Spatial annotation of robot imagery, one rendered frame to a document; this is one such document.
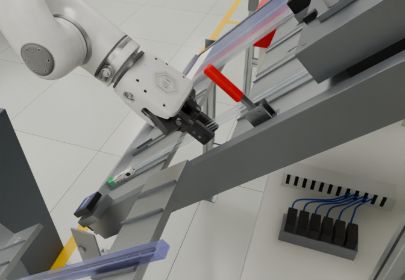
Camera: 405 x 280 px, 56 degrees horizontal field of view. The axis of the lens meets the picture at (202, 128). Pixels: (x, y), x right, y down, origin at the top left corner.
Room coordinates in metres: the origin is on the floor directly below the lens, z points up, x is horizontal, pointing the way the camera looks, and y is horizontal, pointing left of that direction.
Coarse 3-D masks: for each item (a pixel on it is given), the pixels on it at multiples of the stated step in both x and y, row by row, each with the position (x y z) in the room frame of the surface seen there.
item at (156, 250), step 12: (120, 252) 0.20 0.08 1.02; (132, 252) 0.19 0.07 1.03; (144, 252) 0.19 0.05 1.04; (156, 252) 0.18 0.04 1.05; (72, 264) 0.22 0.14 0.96; (84, 264) 0.21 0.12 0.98; (96, 264) 0.20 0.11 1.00; (108, 264) 0.19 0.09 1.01; (120, 264) 0.19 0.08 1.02; (132, 264) 0.19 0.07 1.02; (36, 276) 0.23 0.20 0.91; (48, 276) 0.22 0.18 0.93; (60, 276) 0.21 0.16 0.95; (72, 276) 0.21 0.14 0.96; (84, 276) 0.20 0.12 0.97
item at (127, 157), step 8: (184, 72) 0.99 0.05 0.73; (144, 128) 0.72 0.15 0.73; (152, 128) 0.74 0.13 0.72; (136, 136) 0.70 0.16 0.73; (144, 136) 0.70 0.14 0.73; (136, 144) 0.67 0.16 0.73; (128, 152) 0.64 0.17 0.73; (120, 160) 0.61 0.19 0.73; (128, 160) 0.62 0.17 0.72; (120, 168) 0.59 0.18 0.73; (112, 176) 0.56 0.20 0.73; (104, 184) 0.54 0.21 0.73; (104, 192) 0.52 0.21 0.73
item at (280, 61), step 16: (288, 32) 0.68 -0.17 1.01; (272, 48) 0.65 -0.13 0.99; (288, 48) 0.60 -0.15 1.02; (272, 64) 0.57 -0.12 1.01; (288, 64) 0.53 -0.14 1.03; (256, 80) 0.55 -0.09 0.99; (272, 80) 0.51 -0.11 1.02; (304, 80) 0.43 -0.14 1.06; (336, 80) 0.38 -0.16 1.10; (272, 96) 0.45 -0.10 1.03; (288, 96) 0.42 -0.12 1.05; (304, 96) 0.39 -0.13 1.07; (240, 128) 0.42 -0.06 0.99
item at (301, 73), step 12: (300, 72) 0.43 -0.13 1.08; (276, 84) 0.44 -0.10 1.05; (288, 84) 0.43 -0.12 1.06; (252, 96) 0.46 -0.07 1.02; (264, 96) 0.44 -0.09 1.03; (240, 108) 0.45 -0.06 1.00; (216, 120) 0.46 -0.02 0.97; (180, 144) 0.48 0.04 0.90; (156, 156) 0.50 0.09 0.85; (132, 168) 0.52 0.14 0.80
